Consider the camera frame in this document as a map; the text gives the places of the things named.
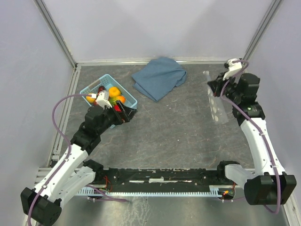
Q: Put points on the green orange mango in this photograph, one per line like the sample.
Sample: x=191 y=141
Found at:
x=113 y=100

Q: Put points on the small yellow orange fruit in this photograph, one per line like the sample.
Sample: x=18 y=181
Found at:
x=89 y=99

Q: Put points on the orange tangerine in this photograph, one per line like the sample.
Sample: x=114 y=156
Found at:
x=114 y=92

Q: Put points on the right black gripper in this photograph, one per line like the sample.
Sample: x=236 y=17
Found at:
x=216 y=85

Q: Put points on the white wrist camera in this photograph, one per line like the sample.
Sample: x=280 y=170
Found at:
x=232 y=66
x=101 y=99

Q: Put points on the bright red apple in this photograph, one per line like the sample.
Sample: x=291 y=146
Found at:
x=117 y=108

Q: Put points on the small dark plum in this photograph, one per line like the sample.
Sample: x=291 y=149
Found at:
x=101 y=88

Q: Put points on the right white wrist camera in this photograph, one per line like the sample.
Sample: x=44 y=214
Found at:
x=232 y=66

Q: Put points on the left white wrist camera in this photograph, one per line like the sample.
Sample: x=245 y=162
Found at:
x=101 y=99

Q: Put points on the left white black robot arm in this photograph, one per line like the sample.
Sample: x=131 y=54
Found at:
x=44 y=203

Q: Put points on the blue folded cloth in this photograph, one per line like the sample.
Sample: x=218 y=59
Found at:
x=159 y=77

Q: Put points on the light blue plastic basket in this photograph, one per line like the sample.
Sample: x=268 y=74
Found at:
x=129 y=99

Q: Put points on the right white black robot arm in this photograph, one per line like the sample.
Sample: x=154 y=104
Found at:
x=269 y=184

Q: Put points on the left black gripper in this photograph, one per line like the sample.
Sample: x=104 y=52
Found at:
x=125 y=116

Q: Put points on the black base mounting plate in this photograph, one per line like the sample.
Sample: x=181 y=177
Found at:
x=160 y=180

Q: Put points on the clear zip top bag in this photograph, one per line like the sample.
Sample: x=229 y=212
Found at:
x=217 y=109

